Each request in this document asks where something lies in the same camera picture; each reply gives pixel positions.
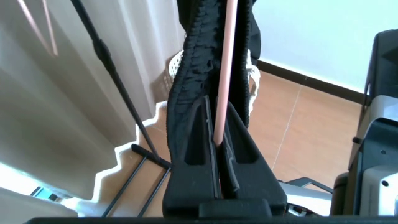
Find window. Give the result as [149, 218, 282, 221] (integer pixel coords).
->
[30, 185, 62, 202]

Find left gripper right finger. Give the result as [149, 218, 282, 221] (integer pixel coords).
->
[217, 101, 288, 218]

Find beige curtain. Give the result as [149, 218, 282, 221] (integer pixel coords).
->
[0, 0, 187, 218]

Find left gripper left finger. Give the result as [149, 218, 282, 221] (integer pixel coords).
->
[162, 95, 223, 218]

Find pink clothes hanger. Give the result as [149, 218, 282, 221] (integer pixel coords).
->
[17, 0, 59, 57]
[213, 0, 239, 147]

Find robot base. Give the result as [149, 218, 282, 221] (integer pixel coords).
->
[278, 29, 398, 218]

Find black clothes rack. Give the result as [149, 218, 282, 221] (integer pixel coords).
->
[70, 0, 173, 218]

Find black shorts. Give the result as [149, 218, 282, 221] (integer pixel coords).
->
[166, 0, 262, 166]

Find white laundry basket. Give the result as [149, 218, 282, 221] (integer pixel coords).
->
[167, 49, 185, 80]

